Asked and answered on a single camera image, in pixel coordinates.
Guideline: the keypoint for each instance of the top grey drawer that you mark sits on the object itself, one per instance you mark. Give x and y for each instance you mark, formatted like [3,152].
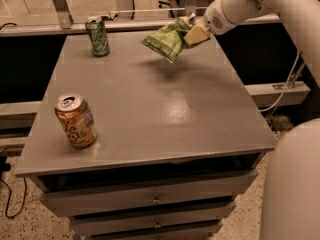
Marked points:
[148,193]

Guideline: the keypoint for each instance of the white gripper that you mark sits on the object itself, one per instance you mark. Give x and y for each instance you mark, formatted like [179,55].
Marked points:
[213,20]

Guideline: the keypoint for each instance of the bottom grey drawer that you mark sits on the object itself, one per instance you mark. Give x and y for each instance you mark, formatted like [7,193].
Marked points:
[203,229]

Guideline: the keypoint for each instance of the green soda can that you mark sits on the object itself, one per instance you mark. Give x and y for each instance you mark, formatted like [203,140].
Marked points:
[97,33]

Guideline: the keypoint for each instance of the orange La Croix can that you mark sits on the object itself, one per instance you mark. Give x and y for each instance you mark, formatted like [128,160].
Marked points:
[76,118]

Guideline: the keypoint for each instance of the grey drawer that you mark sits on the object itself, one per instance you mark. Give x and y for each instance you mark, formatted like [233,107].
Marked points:
[153,219]
[203,229]
[148,193]

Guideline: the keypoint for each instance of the green jalapeno chip bag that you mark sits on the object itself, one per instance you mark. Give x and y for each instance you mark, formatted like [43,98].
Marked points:
[168,41]

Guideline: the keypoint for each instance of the grey metal rail frame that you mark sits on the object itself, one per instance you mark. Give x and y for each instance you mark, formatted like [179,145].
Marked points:
[53,17]

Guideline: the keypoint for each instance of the grey drawer cabinet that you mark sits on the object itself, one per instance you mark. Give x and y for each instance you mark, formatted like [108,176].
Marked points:
[154,120]

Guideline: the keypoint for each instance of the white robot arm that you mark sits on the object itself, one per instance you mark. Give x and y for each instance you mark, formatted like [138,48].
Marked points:
[291,200]

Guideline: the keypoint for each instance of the middle grey drawer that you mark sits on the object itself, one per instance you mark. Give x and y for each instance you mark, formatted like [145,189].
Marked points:
[153,219]

